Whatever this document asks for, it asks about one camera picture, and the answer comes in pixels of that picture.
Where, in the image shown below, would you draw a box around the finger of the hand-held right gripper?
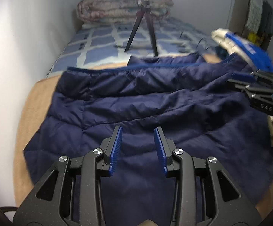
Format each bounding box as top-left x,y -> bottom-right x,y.
227,79 -> 273,99
231,71 -> 273,85

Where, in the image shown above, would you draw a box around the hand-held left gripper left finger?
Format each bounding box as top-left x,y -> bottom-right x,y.
13,126 -> 123,226

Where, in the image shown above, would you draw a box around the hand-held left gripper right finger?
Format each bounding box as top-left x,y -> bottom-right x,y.
153,127 -> 262,226

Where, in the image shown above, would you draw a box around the navy puffer jacket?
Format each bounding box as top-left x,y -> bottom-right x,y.
23,52 -> 273,226

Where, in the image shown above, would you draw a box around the dark hanging clothes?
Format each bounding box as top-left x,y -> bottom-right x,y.
260,1 -> 273,34

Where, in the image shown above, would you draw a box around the blue and white jacket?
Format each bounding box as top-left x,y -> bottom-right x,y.
211,28 -> 273,73

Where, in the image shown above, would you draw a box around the yellow box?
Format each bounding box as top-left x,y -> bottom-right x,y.
247,32 -> 261,45

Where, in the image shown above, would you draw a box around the tan bed sheet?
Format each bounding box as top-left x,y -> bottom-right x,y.
13,53 -> 273,217

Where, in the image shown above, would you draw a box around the blue checkered blanket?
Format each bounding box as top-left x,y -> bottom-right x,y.
46,16 -> 218,78

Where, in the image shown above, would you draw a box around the black tripod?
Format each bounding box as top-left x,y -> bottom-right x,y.
124,0 -> 159,57

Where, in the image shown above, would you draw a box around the folded floral quilt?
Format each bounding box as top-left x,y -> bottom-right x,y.
76,0 -> 175,29

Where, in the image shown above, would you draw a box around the black cable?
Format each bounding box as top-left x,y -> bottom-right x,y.
179,31 -> 213,51

